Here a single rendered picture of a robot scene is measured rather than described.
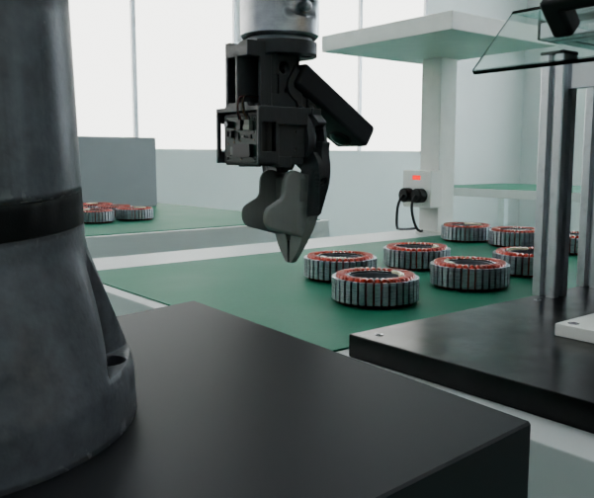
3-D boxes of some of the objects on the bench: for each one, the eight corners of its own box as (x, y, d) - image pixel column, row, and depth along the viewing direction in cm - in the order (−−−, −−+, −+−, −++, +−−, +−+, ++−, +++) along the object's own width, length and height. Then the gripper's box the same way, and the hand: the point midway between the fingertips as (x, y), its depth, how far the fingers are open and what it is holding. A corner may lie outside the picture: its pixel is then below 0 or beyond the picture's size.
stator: (320, 270, 117) (320, 247, 117) (385, 275, 113) (385, 251, 112) (292, 281, 107) (292, 256, 106) (363, 286, 102) (363, 260, 102)
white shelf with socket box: (446, 255, 137) (452, 9, 131) (320, 238, 165) (321, 36, 160) (548, 241, 158) (557, 31, 153) (421, 228, 187) (425, 50, 181)
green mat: (318, 356, 67) (318, 353, 67) (72, 274, 115) (72, 273, 115) (723, 264, 126) (723, 263, 126) (450, 234, 173) (450, 234, 173)
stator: (340, 311, 86) (340, 281, 85) (325, 293, 97) (325, 267, 96) (430, 308, 87) (431, 279, 87) (405, 291, 98) (405, 265, 98)
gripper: (210, 43, 68) (212, 262, 71) (265, 31, 61) (266, 274, 64) (280, 52, 74) (280, 255, 76) (339, 41, 67) (336, 265, 69)
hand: (296, 249), depth 72 cm, fingers closed
